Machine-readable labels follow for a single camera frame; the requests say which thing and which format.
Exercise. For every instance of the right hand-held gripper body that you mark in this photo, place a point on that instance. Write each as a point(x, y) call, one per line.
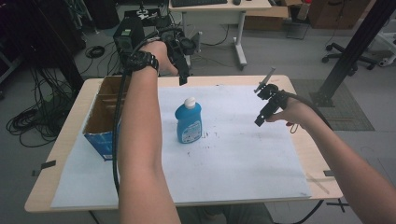
point(275, 95)

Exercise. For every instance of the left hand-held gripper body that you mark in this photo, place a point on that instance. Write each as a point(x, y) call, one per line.
point(179, 37)

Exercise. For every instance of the blue detergent bottle white cap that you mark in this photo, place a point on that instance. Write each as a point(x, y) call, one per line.
point(188, 124)

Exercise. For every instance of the blue cardboard box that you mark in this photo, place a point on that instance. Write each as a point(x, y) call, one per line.
point(99, 140)

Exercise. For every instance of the person's left hand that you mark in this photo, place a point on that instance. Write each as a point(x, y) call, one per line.
point(162, 57)

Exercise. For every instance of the person's right hand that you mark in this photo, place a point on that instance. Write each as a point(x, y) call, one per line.
point(295, 113)

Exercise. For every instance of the black keyboard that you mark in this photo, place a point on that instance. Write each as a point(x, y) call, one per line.
point(199, 2)

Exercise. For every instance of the black device with white print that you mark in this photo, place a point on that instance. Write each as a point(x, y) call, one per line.
point(143, 15)

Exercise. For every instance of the black wristwatch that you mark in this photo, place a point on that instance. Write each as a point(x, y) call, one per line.
point(141, 61)

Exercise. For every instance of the white table mat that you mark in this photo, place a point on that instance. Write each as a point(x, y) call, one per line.
point(236, 155)

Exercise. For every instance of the white desk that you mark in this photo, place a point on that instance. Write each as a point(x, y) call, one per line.
point(218, 6)

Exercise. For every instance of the black computer tower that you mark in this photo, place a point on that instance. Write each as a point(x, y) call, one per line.
point(127, 34)

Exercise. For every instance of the black computer mouse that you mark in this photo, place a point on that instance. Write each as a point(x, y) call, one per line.
point(237, 2)

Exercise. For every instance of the grey floor mat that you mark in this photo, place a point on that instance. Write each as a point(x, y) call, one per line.
point(345, 118)

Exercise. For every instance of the flat brown cardboard box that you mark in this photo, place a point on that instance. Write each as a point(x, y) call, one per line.
point(267, 17)

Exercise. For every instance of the black office chair base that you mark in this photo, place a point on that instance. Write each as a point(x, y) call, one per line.
point(345, 56)

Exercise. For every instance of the small black tape piece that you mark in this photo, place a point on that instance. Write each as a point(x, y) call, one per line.
point(328, 173)

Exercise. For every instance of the person's grey trousers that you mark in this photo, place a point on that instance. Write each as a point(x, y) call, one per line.
point(236, 214)

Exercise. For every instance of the large brown cardboard box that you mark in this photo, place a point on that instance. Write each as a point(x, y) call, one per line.
point(339, 14)

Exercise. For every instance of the white equipment base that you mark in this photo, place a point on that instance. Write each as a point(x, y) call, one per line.
point(387, 49)

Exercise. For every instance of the black tape strip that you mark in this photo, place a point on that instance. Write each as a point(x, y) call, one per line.
point(46, 165)

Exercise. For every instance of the black metal post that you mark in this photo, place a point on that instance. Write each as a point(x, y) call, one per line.
point(351, 49)

